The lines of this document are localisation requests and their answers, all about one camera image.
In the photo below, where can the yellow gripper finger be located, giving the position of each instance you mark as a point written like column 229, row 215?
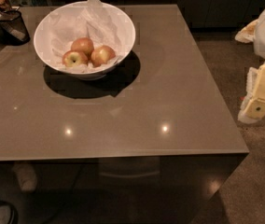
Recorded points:
column 253, row 105

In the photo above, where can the white bowl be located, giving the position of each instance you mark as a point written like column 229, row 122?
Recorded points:
column 86, row 41

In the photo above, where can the left red yellow apple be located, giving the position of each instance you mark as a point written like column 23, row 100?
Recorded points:
column 73, row 58

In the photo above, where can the white crumpled paper liner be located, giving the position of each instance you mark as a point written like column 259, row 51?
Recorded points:
column 73, row 25

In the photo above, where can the pale object under table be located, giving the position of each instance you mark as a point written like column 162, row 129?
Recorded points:
column 26, row 176

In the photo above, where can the black mesh basket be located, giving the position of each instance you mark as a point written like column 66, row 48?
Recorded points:
column 14, row 29

